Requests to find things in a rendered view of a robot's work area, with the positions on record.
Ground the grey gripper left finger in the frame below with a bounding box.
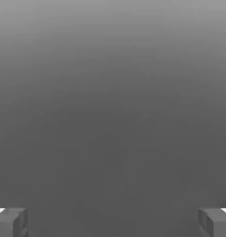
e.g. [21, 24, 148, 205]
[0, 207, 30, 237]

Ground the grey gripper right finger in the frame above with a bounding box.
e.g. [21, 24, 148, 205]
[197, 207, 226, 237]

